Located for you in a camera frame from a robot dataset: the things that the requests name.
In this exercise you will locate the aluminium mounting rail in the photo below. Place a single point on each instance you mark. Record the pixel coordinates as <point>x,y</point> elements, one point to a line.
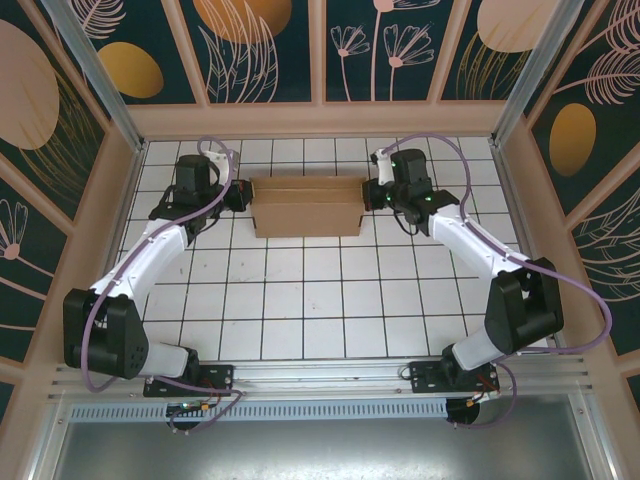
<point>325,377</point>

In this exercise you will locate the brown cardboard paper box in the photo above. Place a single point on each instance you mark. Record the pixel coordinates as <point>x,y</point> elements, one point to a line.
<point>305,220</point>

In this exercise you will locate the grey metal sheet panel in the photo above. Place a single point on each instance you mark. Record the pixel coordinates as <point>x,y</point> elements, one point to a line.
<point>325,450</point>

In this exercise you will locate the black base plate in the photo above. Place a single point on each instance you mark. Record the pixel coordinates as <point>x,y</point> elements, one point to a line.
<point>220,377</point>
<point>425,380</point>

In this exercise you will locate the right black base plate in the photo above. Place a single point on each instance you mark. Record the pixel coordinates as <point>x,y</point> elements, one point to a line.
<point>425,380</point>

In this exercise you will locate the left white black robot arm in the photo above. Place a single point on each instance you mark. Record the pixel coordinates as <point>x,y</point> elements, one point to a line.
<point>150,250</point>

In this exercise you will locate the aluminium table side rail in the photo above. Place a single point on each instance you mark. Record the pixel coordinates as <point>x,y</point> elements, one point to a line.
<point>131,185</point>
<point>511,200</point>

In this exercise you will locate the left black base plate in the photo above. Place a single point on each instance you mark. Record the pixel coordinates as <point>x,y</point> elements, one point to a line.
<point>220,377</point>

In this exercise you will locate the yellow power connector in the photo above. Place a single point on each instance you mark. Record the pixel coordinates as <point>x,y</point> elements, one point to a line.
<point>204,409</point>
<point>475,401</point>

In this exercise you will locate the aluminium frame post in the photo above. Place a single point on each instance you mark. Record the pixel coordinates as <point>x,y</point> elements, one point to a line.
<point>530,70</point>
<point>100,85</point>

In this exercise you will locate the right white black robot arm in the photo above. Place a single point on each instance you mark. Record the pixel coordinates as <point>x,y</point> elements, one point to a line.
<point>470,240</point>

